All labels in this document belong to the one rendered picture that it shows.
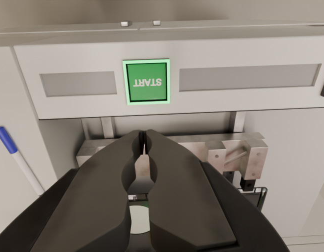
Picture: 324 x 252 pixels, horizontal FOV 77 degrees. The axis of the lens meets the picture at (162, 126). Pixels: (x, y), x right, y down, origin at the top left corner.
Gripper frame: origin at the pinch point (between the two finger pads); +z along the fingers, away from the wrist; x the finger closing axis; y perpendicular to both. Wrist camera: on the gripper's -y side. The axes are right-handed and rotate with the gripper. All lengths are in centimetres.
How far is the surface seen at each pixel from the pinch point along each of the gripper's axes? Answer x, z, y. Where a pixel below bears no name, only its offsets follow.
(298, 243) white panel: 45, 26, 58
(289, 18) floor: 76, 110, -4
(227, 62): 9.9, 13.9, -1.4
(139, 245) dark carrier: -4.7, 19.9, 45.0
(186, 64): 4.9, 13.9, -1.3
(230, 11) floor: 43, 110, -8
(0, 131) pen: -19.4, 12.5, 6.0
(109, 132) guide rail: -8.7, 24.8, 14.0
